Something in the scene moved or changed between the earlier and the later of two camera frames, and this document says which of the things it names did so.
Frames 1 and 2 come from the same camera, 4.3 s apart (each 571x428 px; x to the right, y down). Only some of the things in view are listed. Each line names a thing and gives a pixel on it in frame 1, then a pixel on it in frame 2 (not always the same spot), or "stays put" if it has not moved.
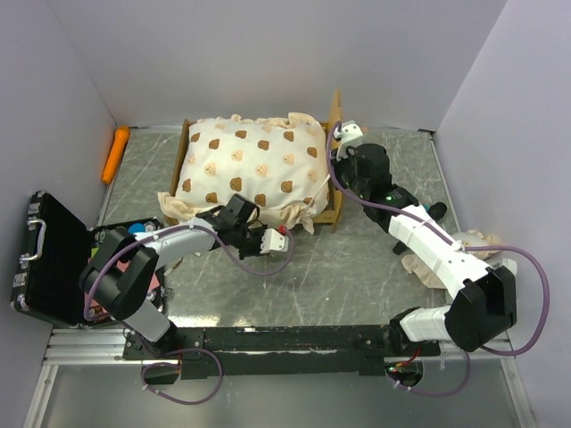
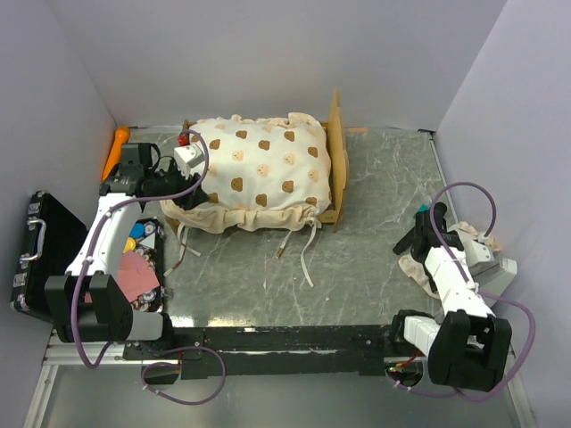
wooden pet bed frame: (333, 128) stays put
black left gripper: (256, 251) to (192, 200)
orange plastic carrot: (120, 139) stays put
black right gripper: (351, 157) to (453, 233)
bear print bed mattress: (280, 161) stays put
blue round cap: (136, 227) stays put
